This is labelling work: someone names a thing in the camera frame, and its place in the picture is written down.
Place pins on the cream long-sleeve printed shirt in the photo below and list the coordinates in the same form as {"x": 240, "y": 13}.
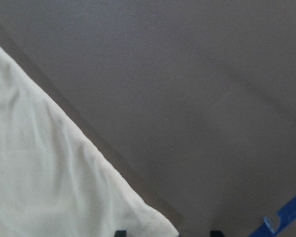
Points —
{"x": 54, "y": 182}

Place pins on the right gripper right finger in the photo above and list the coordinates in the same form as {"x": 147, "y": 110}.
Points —
{"x": 216, "y": 233}

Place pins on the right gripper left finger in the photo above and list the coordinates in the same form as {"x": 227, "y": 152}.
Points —
{"x": 120, "y": 233}

